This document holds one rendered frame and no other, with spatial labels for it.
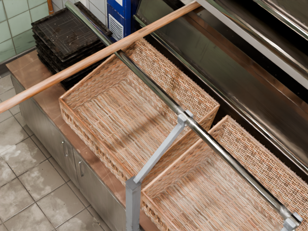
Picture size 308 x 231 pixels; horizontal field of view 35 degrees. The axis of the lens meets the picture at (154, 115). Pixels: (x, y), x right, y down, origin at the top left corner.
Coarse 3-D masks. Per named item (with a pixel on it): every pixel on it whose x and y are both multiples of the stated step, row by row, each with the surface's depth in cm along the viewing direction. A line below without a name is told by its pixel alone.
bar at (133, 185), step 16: (80, 16) 191; (96, 32) 186; (128, 64) 177; (144, 80) 173; (160, 96) 169; (176, 112) 165; (176, 128) 167; (192, 128) 162; (208, 144) 159; (224, 160) 156; (144, 176) 173; (240, 176) 153; (128, 192) 176; (128, 208) 186; (128, 224) 198; (288, 224) 142
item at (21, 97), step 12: (180, 12) 190; (156, 24) 185; (132, 36) 181; (108, 48) 176; (120, 48) 179; (84, 60) 172; (96, 60) 174; (60, 72) 169; (72, 72) 170; (36, 84) 165; (48, 84) 166; (24, 96) 163; (0, 108) 159
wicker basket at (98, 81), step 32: (160, 64) 227; (64, 96) 223; (96, 96) 241; (128, 96) 243; (192, 96) 218; (96, 128) 230; (128, 128) 232; (160, 128) 232; (128, 160) 221; (160, 160) 204
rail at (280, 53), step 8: (208, 0) 160; (216, 0) 159; (216, 8) 158; (224, 8) 156; (232, 16) 155; (240, 24) 153; (248, 24) 153; (248, 32) 152; (256, 32) 150; (264, 40) 148; (272, 48) 147; (280, 56) 146; (288, 56) 145; (288, 64) 145; (296, 64) 143; (304, 72) 141
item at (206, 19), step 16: (176, 0) 200; (192, 0) 198; (192, 16) 196; (208, 16) 193; (224, 32) 188; (240, 48) 183; (256, 64) 179; (272, 64) 179; (272, 80) 177; (288, 80) 174; (288, 96) 174; (304, 96) 170
